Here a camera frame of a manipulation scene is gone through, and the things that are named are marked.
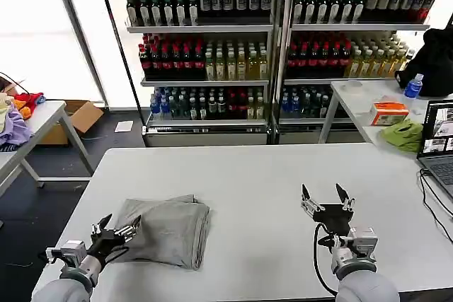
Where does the purple cloth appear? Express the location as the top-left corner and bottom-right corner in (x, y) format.
(0, 102), (35, 153)

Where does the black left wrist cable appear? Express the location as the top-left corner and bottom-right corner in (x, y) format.
(105, 244), (130, 265)

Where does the orange tissue box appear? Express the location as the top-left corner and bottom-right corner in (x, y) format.
(367, 101), (411, 127)

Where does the metal shelf of bottles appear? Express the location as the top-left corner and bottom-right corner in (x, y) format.
(112, 0), (280, 147)
(275, 0), (438, 146)

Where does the black backpack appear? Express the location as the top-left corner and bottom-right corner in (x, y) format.
(394, 15), (453, 98)

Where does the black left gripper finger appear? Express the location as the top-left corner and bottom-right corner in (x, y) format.
(115, 214), (142, 243)
(90, 213), (113, 236)

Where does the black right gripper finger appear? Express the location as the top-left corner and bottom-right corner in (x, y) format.
(335, 183), (357, 213)
(300, 183), (325, 220)

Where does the thin black pole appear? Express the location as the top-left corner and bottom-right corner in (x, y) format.
(93, 0), (148, 137)

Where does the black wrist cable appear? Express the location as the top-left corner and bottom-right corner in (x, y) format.
(105, 244), (130, 265)
(312, 223), (340, 296)

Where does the red cloth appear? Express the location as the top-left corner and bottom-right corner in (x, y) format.
(13, 92), (45, 109)

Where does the grey open laptop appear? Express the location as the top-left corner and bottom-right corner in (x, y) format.
(416, 99), (453, 201)

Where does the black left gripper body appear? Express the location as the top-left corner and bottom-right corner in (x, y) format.
(86, 228), (127, 268)

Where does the open cardboard box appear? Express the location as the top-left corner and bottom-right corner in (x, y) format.
(37, 100), (105, 146)

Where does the blue label water bottle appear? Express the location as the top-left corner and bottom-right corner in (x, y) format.
(404, 73), (425, 100)

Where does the green crumpled cloth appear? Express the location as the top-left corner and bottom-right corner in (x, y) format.
(380, 119), (424, 154)

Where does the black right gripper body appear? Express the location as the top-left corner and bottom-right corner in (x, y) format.
(312, 203), (355, 236)

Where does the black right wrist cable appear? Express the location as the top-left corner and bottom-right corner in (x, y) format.
(312, 223), (340, 296)

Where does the white desk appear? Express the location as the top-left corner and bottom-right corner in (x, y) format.
(318, 80), (453, 156)

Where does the cream cloth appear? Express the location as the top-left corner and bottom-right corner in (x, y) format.
(0, 92), (16, 134)

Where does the grey side table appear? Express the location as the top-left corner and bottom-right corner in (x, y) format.
(0, 100), (95, 197)

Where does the slanted grey metal post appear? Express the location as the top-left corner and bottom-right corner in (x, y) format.
(48, 0), (111, 109)

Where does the black laptop cable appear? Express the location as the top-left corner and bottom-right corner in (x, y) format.
(419, 168), (453, 243)

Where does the grey printed t-shirt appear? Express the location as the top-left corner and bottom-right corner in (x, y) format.
(105, 194), (212, 272)

